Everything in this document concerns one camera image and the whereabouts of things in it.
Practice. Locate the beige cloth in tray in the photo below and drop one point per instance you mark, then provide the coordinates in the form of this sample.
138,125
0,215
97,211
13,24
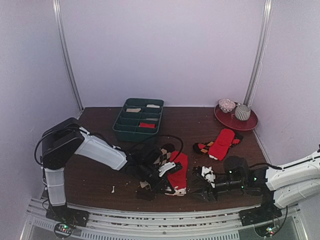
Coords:
133,110

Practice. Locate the green compartment tray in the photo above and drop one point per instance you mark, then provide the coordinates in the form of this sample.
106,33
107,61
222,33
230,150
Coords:
126,126

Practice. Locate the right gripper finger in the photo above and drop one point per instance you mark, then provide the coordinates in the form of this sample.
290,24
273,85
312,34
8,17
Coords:
198,181
203,195

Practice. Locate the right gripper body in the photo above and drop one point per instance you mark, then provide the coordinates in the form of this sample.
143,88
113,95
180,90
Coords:
208,185

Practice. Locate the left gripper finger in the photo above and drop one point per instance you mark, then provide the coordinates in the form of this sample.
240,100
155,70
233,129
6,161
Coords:
173,190
145,194

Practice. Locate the black red argyle sock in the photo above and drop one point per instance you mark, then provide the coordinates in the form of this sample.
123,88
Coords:
203,147

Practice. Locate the striped ceramic cup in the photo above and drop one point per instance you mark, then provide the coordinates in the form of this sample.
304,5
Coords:
242,112

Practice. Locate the red snowflake sock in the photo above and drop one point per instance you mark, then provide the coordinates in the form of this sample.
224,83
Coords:
179,178

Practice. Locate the right aluminium post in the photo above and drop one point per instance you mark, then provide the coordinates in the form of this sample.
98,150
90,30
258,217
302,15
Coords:
260,51

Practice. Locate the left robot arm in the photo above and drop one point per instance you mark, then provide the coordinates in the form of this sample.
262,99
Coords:
66,139

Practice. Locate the white patterned bowl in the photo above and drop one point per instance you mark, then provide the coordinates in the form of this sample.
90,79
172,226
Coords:
226,105

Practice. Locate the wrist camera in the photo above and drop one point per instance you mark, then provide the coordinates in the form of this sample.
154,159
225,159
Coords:
236,167
147,155

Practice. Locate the aluminium post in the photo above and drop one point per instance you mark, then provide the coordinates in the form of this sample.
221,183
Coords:
65,53
260,51

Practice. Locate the brown argyle sock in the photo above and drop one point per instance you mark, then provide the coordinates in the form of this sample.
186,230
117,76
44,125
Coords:
166,151

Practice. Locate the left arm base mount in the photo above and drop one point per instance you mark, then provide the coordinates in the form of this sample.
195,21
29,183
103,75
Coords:
67,219

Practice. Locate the left aluminium post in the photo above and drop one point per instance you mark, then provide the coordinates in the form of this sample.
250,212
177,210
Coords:
65,53

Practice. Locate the aluminium front rail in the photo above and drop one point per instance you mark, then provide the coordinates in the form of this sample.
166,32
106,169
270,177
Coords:
107,224

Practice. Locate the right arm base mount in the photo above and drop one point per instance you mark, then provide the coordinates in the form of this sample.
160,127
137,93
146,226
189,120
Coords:
268,213

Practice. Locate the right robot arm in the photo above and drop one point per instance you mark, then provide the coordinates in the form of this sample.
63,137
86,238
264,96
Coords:
279,186

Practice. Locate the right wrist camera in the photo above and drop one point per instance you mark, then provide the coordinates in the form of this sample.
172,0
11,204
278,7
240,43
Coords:
236,167

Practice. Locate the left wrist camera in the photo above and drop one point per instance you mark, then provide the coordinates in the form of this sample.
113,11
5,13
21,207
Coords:
147,155

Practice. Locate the white cloth in tray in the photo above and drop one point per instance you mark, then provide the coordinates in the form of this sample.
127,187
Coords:
153,106

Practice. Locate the red cloth in tray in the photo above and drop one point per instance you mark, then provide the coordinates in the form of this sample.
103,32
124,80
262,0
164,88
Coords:
147,125

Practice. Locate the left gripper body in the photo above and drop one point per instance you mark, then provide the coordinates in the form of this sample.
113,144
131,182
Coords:
154,186

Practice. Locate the red round plate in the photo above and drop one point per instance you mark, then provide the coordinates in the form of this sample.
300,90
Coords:
229,120

